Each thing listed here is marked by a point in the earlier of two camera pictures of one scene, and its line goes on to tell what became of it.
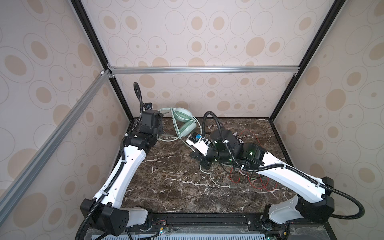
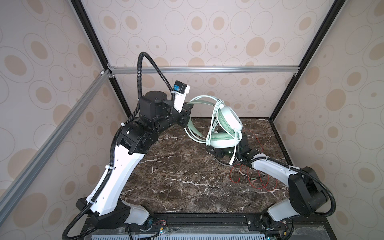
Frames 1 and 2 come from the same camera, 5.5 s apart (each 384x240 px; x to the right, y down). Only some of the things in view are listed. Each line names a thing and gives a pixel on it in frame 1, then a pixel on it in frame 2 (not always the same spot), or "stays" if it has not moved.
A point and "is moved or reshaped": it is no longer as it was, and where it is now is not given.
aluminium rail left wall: [8, 197] stays
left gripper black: [160, 125] → [185, 113]
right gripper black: [199, 156] → [219, 151]
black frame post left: [89, 30] stays
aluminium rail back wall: [139, 70] stays
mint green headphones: [185, 123] is moved or reshaped
